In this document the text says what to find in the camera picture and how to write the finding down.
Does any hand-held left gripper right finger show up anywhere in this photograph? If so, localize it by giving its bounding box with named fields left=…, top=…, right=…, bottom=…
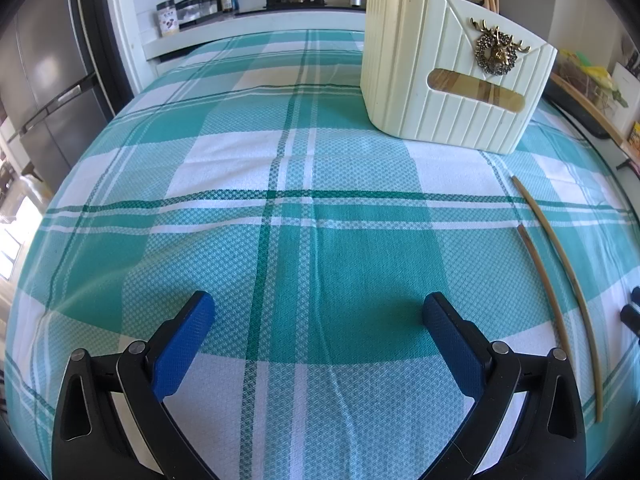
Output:
left=421, top=292, right=587, bottom=480

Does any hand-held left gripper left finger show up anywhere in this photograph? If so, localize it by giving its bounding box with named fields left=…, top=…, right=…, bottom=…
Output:
left=51, top=290, right=221, bottom=480

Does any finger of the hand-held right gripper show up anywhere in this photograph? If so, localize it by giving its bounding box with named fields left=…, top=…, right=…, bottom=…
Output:
left=620, top=286, right=640, bottom=348

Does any cream ribbed utensil holder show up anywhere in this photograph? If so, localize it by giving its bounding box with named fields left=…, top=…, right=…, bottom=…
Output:
left=360, top=0, right=558, bottom=155

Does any teal checked tablecloth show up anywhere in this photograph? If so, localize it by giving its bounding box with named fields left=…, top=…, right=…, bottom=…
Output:
left=0, top=27, right=640, bottom=480

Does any wooden cutting board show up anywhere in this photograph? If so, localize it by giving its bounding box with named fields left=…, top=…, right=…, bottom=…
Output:
left=550, top=72, right=640, bottom=152

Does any black oblong tray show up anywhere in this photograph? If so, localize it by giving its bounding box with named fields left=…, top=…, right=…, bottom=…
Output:
left=544, top=77, right=612, bottom=140

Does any white card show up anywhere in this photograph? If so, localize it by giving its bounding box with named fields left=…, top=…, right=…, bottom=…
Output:
left=612, top=62, right=640, bottom=107

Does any yellow green bag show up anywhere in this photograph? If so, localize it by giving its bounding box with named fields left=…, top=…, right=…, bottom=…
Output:
left=557, top=49, right=629, bottom=107

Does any steel refrigerator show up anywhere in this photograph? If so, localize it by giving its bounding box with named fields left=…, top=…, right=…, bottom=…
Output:
left=0, top=0, right=113, bottom=196

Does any black lid spice jar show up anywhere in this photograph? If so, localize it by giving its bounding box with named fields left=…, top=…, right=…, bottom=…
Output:
left=156, top=0, right=180, bottom=38

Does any clear plastic container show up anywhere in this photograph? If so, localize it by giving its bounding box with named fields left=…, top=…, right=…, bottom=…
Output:
left=177, top=0, right=211, bottom=29

